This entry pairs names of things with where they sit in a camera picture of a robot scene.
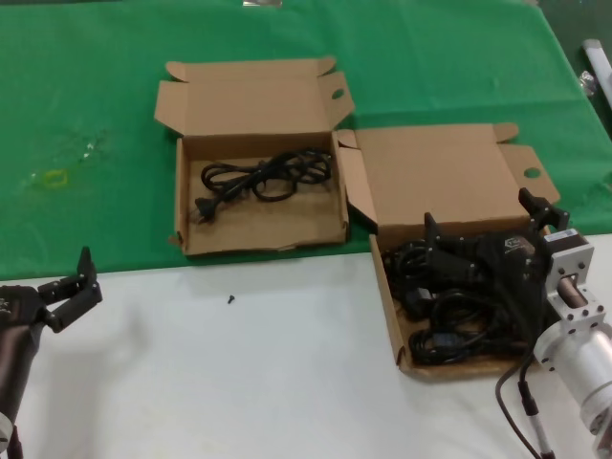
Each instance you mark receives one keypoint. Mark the grey metal object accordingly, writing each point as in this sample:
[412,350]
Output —
[260,3]

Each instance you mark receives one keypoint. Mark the green tablecloth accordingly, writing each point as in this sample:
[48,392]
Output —
[95,72]

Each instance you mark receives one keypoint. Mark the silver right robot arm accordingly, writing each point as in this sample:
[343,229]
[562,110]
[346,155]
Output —
[583,354]

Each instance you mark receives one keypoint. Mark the small black screw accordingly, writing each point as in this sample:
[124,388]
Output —
[231,299]

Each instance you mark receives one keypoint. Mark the crumpled silver foil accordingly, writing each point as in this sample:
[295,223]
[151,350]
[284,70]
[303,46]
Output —
[588,81]

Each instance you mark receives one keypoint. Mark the yellow rubber band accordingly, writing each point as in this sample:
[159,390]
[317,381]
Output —
[55,172]

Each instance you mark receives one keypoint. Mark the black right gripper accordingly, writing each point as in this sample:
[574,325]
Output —
[514,258]

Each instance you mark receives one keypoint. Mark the open brown cardboard box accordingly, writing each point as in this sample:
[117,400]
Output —
[430,167]

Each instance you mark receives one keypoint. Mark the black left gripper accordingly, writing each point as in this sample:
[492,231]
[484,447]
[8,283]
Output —
[21,308]

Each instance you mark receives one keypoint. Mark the clear plastic wrap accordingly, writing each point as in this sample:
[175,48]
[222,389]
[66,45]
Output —
[88,148]

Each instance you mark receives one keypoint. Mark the cardboard box with torn corner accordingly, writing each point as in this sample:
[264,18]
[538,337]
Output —
[248,95]

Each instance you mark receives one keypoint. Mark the white bar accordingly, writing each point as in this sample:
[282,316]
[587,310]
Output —
[600,62]

